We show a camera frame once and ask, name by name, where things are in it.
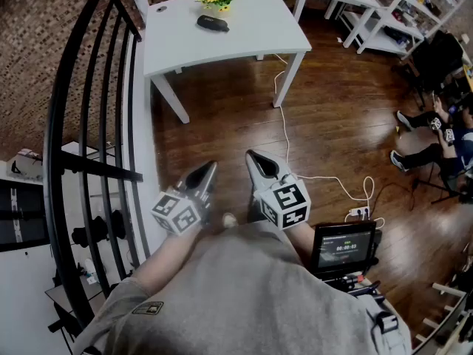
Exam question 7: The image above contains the wooden rack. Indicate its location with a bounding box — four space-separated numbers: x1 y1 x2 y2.
415 279 473 351

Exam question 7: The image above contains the white floor cable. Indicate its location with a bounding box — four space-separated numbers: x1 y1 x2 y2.
272 52 375 214

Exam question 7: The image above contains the black strap buckle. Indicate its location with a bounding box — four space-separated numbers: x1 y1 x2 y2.
371 311 400 343

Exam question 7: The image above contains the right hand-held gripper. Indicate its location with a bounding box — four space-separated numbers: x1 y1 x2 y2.
245 150 311 230

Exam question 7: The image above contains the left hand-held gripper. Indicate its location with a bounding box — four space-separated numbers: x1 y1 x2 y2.
150 160 219 237

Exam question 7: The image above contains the black bag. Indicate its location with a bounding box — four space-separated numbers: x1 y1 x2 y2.
72 209 127 246

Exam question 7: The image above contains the white table with grommet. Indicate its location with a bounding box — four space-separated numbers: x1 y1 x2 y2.
142 0 313 125

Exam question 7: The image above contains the white shelf unit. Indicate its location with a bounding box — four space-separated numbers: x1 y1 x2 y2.
341 0 473 61

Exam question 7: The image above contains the black tablet monitor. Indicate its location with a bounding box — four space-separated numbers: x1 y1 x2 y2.
309 220 378 277

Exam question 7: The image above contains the person's left forearm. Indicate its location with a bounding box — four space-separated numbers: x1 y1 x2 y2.
136 224 203 295

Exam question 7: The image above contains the black cabinet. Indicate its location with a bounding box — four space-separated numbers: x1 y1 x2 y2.
0 178 49 253

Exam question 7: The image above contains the person's grey shirt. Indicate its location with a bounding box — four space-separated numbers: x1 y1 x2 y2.
73 222 413 355

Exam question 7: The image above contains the black office chair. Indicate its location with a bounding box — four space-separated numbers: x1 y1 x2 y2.
412 30 466 103

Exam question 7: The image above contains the person's right forearm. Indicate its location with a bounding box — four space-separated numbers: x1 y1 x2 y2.
290 220 316 244

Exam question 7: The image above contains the black case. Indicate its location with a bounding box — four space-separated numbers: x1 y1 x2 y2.
196 14 231 33

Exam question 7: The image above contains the black metal railing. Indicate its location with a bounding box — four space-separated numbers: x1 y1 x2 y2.
42 0 146 342

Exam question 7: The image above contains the black monitor stand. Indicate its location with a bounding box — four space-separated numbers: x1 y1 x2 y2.
320 270 384 299

